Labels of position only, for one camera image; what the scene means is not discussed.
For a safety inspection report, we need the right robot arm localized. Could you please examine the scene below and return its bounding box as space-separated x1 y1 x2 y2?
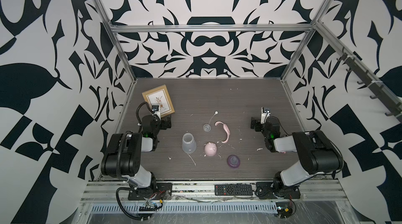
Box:
250 116 344 199

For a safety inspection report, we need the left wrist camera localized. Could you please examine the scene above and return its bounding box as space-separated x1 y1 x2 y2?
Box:
151 105 161 119

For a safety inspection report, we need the wooden picture frame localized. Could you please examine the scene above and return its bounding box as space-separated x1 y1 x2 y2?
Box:
142 85 175 117

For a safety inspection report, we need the black remote control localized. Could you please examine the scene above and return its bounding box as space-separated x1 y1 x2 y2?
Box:
214 184 253 196

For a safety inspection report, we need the pink bottle cap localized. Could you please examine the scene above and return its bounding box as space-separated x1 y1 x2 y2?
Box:
204 142 217 157

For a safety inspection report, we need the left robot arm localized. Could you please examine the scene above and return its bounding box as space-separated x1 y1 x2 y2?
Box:
100 102 172 195

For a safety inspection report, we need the purple collar with nipple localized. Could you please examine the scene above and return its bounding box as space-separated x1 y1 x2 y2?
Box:
227 154 241 168

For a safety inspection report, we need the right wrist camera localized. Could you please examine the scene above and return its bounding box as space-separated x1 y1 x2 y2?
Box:
260 107 271 124

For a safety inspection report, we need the pink bottle handle ring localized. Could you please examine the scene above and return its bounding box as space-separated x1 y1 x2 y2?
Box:
215 121 231 144

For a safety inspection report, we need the wall hook rail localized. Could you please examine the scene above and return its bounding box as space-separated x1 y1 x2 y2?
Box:
337 47 402 123

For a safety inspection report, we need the white cable duct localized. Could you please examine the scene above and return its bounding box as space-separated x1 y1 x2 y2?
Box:
91 202 277 214

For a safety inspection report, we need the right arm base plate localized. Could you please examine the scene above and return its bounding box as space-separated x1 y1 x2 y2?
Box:
255 182 301 199

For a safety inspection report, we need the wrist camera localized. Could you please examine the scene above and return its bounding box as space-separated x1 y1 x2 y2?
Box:
260 107 271 124
151 105 161 119

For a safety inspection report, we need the clear baby bottle body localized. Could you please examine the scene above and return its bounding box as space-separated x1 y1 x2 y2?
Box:
182 132 197 154

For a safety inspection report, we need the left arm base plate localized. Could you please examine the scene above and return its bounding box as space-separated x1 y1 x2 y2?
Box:
128 182 173 201

